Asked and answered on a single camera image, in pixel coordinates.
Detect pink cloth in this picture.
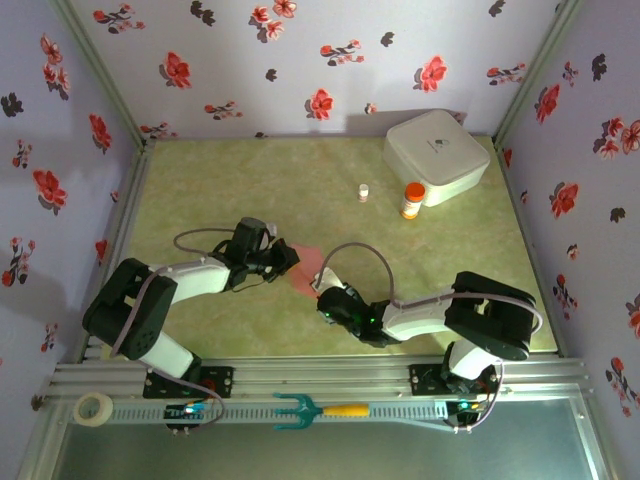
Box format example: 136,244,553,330
289,243,334,298

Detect orange cap pill bottle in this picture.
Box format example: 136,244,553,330
399,182,427,221

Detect grey metal panel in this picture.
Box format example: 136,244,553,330
19,399,619,480

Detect white plastic lidded box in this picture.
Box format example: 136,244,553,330
383,109,492,209

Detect white tape roll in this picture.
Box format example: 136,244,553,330
73,392,114,428

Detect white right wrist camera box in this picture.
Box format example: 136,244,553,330
310,267,347,294

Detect grey left arm cable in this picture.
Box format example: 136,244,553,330
112,228,239,432

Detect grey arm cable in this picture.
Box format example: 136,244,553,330
319,242,545,434
112,228,239,432

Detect grey right arm cable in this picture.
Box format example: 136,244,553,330
319,242,545,434

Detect aluminium mounting rail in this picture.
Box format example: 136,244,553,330
42,357,596,401

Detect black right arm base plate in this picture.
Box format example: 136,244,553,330
408,363,501,397

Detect teal fork with yellow handle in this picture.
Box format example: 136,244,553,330
272,392,371,432

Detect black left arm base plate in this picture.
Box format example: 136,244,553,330
143,365,235,400

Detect aluminium side rail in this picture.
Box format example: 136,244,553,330
492,139,570,359
74,139,156,364

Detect grey slotted cable duct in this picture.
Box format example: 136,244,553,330
107,402,451,426

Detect aluminium frame post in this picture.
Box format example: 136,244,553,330
47,0,156,151
492,0,587,149

